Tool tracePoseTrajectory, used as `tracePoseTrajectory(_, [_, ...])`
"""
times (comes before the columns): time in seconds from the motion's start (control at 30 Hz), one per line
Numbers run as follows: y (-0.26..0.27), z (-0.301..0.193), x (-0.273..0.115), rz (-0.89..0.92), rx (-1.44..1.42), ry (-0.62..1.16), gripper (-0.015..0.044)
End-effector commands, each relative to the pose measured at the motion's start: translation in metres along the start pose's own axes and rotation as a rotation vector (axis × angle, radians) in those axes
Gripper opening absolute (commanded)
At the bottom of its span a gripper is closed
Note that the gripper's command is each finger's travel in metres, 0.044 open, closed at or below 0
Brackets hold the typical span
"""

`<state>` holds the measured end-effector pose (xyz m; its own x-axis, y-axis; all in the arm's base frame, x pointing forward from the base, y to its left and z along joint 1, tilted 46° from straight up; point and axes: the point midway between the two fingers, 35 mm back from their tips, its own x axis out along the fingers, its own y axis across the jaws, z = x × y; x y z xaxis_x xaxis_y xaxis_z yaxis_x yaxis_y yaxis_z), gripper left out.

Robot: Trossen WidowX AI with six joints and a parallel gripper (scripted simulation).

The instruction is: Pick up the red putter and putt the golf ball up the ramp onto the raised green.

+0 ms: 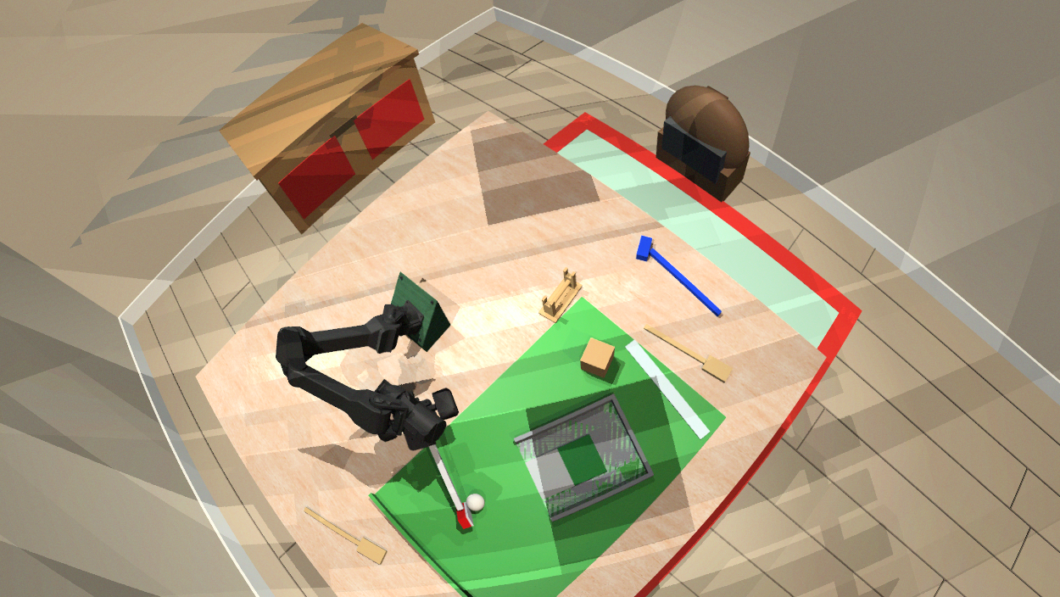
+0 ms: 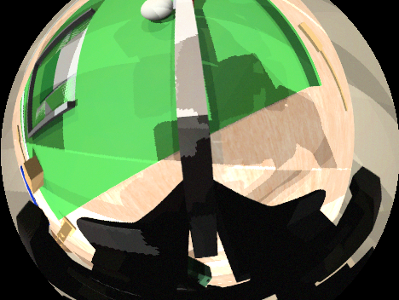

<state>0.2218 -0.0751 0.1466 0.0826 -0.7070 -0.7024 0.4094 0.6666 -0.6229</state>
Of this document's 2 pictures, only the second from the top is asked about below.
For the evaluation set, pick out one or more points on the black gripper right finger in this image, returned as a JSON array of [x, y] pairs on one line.
[[244, 225]]

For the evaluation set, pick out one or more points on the white ball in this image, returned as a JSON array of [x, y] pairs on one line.
[[156, 9]]

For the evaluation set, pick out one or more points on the green putting mat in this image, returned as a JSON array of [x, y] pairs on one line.
[[124, 117]]

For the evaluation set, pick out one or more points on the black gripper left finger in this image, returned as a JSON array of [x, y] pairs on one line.
[[162, 235]]

